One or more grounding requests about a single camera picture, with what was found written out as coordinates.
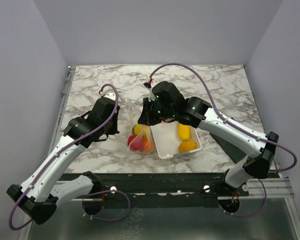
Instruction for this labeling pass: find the white perforated plastic basket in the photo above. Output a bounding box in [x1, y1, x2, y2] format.
[150, 121, 202, 159]

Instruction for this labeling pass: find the yellow toy pear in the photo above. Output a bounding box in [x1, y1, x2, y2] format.
[132, 124, 150, 139]

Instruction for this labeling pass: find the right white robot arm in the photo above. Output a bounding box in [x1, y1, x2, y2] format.
[137, 81, 279, 196]

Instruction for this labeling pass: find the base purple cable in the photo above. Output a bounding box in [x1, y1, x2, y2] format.
[81, 189, 131, 222]
[221, 177, 268, 218]

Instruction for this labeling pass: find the yellow toy mango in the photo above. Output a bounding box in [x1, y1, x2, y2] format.
[177, 123, 191, 142]

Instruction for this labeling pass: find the red toy apple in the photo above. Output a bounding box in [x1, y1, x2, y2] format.
[127, 135, 146, 152]

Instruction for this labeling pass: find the black cutting board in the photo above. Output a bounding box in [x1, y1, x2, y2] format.
[209, 132, 248, 164]

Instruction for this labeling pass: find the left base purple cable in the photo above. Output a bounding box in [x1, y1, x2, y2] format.
[81, 189, 131, 222]

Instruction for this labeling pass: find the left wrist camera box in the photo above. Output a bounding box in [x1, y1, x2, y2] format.
[99, 90, 116, 101]

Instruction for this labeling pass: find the yellow orange toy lemon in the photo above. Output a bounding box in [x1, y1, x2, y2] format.
[178, 140, 197, 153]

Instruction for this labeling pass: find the clear zip top bag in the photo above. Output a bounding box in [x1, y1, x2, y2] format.
[124, 99, 156, 154]

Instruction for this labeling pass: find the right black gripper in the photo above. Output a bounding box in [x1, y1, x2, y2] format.
[138, 96, 176, 127]

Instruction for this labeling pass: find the orange toy fruit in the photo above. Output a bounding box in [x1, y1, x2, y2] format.
[143, 139, 154, 153]

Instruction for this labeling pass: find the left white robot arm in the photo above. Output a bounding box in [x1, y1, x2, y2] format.
[6, 93, 120, 225]

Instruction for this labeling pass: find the black metal base rail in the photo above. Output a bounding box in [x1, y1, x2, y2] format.
[83, 171, 248, 208]

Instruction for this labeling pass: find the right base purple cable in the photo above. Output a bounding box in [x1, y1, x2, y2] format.
[221, 177, 268, 218]

